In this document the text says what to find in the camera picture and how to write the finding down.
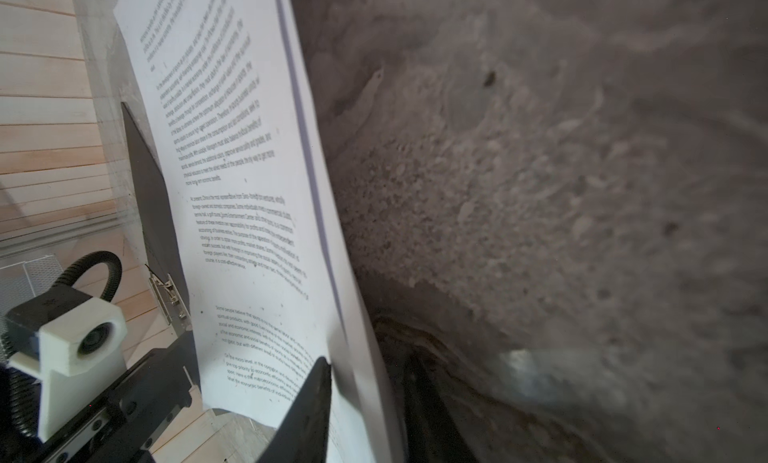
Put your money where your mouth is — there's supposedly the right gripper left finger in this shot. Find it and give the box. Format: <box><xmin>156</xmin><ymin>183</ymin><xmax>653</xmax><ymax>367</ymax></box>
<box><xmin>257</xmin><ymin>357</ymin><xmax>332</xmax><ymax>463</ymax></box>

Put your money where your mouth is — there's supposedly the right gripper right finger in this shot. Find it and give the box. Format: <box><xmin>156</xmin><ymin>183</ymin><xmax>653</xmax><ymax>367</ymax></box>
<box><xmin>403</xmin><ymin>354</ymin><xmax>477</xmax><ymax>463</ymax></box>

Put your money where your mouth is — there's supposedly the black corrugated cable conduit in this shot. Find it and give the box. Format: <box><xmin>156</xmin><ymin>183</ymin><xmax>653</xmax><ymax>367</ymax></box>
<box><xmin>52</xmin><ymin>250</ymin><xmax>124</xmax><ymax>303</ymax></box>

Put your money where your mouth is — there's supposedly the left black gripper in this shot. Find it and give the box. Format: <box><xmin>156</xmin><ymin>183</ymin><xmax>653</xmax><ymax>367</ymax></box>
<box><xmin>23</xmin><ymin>332</ymin><xmax>200</xmax><ymax>462</ymax></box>

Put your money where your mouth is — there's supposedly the metal folder clip mechanism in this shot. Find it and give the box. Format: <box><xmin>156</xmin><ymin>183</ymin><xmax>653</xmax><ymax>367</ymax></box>
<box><xmin>146</xmin><ymin>265</ymin><xmax>192</xmax><ymax>336</ymax></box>

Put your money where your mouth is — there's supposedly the printed paper sheet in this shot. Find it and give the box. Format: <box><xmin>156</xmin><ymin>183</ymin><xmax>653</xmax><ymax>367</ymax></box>
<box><xmin>277</xmin><ymin>0</ymin><xmax>407</xmax><ymax>462</ymax></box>
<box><xmin>114</xmin><ymin>0</ymin><xmax>340</xmax><ymax>426</ymax></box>

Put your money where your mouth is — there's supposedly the white folder black inside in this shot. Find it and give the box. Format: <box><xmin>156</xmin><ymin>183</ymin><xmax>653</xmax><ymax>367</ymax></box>
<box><xmin>121</xmin><ymin>103</ymin><xmax>189</xmax><ymax>311</ymax></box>

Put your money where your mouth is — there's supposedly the white wire mesh organizer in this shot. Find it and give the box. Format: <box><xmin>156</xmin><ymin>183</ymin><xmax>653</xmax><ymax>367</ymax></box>
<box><xmin>1</xmin><ymin>255</ymin><xmax>63</xmax><ymax>315</ymax></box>

